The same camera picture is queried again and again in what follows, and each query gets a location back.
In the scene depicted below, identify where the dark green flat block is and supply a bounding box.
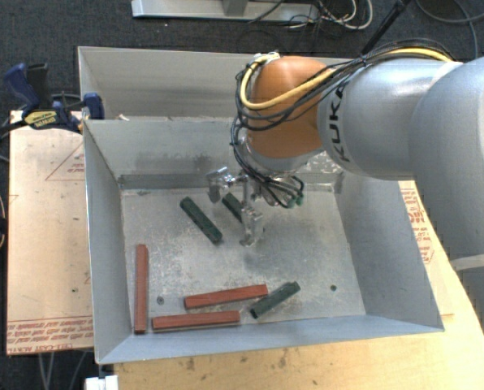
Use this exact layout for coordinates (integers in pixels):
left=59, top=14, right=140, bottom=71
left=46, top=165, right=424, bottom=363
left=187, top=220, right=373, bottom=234
left=249, top=280, right=302, bottom=320
left=221, top=193, right=245, bottom=223
left=179, top=196, right=224, bottom=245

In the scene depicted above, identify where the grey metal bin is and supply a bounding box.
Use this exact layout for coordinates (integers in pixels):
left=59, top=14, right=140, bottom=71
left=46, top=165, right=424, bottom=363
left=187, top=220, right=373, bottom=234
left=77, top=45, right=446, bottom=366

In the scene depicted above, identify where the red-brown flat block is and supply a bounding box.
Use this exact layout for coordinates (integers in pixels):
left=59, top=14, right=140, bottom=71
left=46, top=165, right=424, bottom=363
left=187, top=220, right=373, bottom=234
left=151, top=310, right=242, bottom=333
left=183, top=284, right=270, bottom=311
left=133, top=244, right=150, bottom=334

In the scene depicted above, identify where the brown cardboard board red print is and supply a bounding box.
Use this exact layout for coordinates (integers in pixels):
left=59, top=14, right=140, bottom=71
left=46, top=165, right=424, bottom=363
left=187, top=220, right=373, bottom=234
left=6, top=110, right=455, bottom=357

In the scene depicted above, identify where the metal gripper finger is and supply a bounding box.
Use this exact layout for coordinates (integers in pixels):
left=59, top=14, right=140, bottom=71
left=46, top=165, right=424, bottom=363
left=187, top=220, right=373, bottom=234
left=205, top=167, right=238, bottom=204
left=240, top=209, right=266, bottom=248

